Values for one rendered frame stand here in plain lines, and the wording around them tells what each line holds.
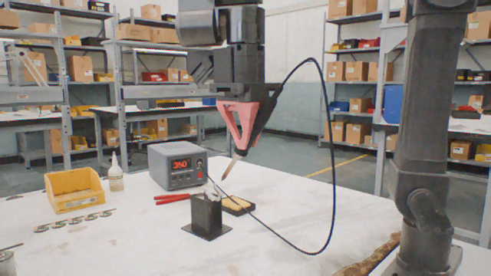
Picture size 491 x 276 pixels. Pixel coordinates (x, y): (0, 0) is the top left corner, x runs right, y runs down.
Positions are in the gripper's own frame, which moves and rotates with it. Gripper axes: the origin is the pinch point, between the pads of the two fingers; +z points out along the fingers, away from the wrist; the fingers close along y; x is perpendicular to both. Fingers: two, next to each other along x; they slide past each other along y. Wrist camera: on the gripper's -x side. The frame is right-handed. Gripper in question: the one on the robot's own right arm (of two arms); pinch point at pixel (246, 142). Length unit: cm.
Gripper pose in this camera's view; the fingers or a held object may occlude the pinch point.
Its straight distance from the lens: 48.8
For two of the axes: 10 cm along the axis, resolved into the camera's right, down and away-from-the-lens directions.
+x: 7.8, 1.1, -6.2
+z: 0.1, 9.8, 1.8
